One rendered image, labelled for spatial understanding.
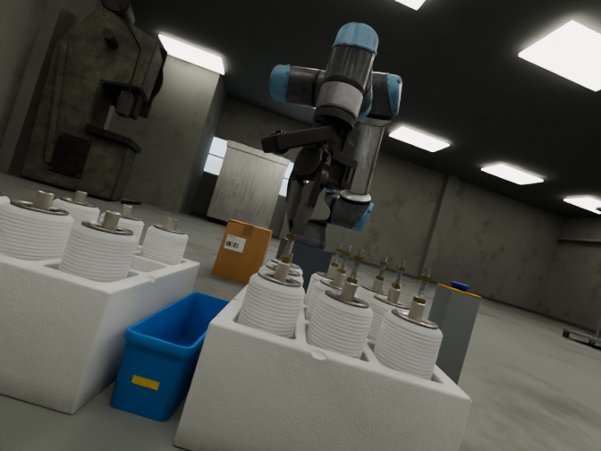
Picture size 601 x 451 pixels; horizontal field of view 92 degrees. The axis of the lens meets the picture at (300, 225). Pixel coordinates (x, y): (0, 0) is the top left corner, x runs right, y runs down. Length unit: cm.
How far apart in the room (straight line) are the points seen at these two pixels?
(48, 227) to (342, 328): 49
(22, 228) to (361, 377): 55
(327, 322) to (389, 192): 858
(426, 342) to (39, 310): 56
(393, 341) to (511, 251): 1098
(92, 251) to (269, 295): 28
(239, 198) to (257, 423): 640
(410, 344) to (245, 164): 652
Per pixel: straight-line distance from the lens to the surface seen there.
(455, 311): 76
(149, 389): 56
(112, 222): 57
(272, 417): 49
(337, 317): 47
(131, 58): 511
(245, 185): 680
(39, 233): 62
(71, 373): 56
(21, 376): 60
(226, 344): 45
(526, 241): 1182
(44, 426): 57
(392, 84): 101
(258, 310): 47
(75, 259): 56
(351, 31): 58
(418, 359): 52
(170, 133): 717
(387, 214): 894
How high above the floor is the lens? 34
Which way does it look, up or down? 1 degrees up
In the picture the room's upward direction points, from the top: 16 degrees clockwise
